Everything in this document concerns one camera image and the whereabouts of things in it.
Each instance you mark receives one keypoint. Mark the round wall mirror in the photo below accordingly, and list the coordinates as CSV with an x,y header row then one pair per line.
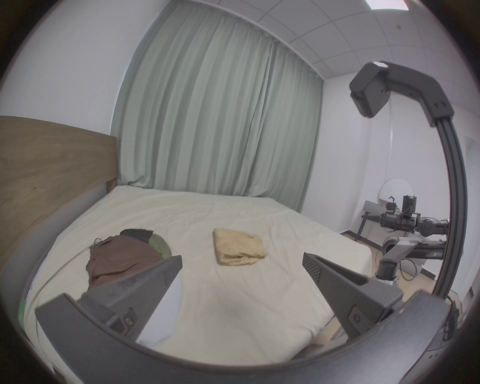
x,y
395,187

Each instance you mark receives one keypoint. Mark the white garment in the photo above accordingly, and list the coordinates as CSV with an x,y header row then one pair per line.
x,y
165,311

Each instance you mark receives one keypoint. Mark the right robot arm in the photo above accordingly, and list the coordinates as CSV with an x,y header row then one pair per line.
x,y
403,247

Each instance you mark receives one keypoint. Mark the brown garment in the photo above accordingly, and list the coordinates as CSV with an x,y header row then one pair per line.
x,y
120,258

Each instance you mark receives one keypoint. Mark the green garment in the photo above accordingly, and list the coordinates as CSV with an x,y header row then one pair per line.
x,y
161,245

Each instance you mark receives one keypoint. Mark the pale green curtain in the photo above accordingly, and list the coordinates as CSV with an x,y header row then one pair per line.
x,y
217,112

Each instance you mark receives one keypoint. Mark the tan shorts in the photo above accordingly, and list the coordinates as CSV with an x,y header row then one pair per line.
x,y
238,245

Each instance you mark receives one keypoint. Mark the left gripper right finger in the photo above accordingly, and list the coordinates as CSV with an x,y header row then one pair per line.
x,y
337,296

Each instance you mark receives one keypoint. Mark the black garment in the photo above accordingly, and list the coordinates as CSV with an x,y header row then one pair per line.
x,y
137,234

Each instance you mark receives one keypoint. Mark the bed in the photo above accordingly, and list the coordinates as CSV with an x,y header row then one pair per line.
x,y
243,300

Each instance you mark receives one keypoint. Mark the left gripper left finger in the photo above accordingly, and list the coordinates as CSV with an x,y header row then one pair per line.
x,y
142,292

